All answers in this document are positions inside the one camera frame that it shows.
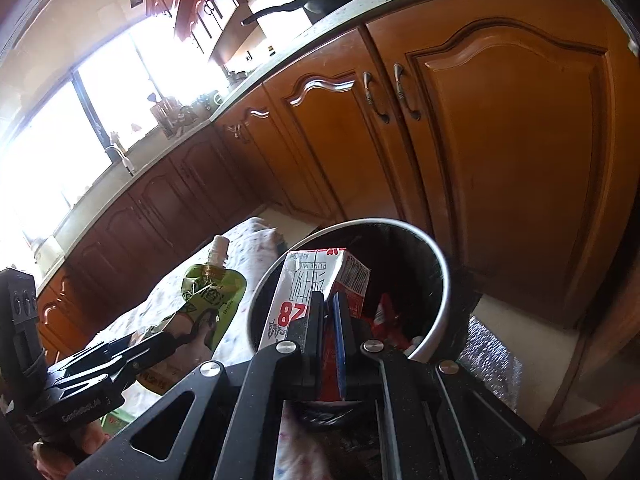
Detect wooden base cabinets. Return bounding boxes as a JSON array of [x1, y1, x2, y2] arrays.
[[35, 0, 640, 361]]

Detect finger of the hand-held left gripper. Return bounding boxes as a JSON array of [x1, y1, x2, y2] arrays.
[[64, 330, 178, 375], [49, 359, 155, 402]]

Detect grey kitchen countertop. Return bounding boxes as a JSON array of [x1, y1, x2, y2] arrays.
[[30, 0, 591, 281]]

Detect red silver snack bag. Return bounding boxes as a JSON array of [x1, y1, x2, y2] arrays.
[[362, 294, 416, 351]]

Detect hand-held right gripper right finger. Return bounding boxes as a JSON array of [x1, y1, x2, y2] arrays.
[[332, 291, 586, 480]]

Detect kitchen window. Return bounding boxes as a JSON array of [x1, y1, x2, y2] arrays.
[[0, 20, 231, 261]]

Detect silver foil mat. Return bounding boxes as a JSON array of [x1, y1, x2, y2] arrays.
[[459, 327, 523, 411]]

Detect wooden door frame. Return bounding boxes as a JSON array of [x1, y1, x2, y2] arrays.
[[539, 260, 640, 447]]

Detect chrome kitchen faucet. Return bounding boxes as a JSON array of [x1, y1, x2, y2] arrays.
[[104, 142, 136, 177]]

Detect white rimmed trash bin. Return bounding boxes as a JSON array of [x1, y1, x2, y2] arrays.
[[247, 218, 481, 431]]

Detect wooden wall cabinets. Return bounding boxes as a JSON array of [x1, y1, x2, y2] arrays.
[[145, 0, 251, 66]]

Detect green drink carton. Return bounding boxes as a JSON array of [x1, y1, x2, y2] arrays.
[[100, 405, 138, 438]]

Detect white red milk carton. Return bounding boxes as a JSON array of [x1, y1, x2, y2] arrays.
[[257, 247, 372, 403]]

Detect person's left hand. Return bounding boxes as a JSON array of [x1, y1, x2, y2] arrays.
[[31, 420, 112, 480]]

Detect green spout pouch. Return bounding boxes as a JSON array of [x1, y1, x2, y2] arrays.
[[131, 235, 248, 393]]

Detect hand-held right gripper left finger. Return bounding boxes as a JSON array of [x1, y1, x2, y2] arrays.
[[65, 290, 326, 480]]

